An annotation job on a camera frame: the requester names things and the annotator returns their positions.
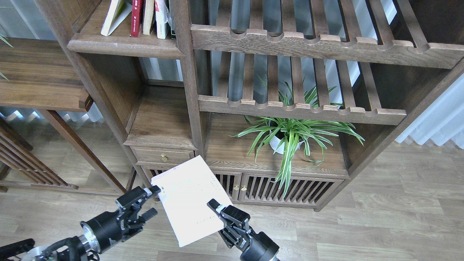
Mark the pale purple cover book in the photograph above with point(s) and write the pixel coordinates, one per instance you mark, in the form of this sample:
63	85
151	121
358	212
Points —
185	191

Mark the white curtain behind shelf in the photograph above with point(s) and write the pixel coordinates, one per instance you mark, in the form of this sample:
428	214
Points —
169	69

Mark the dark upright book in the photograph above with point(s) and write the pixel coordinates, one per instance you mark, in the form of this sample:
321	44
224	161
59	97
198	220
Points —
172	20

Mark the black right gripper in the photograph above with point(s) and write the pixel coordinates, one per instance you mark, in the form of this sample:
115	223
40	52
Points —
238	233

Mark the dark wooden bookshelf cabinet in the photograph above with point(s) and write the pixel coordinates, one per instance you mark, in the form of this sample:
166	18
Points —
385	82

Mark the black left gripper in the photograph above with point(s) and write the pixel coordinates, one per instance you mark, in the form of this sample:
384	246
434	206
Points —
107	229

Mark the brown wooden side table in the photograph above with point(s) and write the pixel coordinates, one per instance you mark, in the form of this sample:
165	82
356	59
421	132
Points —
37	74

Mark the red cover book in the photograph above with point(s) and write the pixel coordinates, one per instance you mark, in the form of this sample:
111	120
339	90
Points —
136	17

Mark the white plant pot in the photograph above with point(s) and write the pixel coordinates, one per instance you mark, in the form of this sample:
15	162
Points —
275	141

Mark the tan upright book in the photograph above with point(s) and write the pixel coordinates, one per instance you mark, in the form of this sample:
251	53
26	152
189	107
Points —
148	20

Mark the yellow green cover book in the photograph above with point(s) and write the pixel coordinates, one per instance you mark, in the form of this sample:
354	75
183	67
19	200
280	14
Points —
118	11

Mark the white curtain right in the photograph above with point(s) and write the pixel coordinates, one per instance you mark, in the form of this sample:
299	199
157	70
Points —
442	121

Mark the slatted wooden rack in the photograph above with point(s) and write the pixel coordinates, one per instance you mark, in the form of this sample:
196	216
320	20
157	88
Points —
15	152

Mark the spider plant green leaves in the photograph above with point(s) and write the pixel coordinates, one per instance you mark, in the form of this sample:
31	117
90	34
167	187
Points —
297	132

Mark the white red upright book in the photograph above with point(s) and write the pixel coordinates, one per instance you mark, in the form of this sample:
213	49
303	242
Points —
162	17

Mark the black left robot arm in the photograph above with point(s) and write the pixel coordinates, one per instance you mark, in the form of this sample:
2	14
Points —
68	249

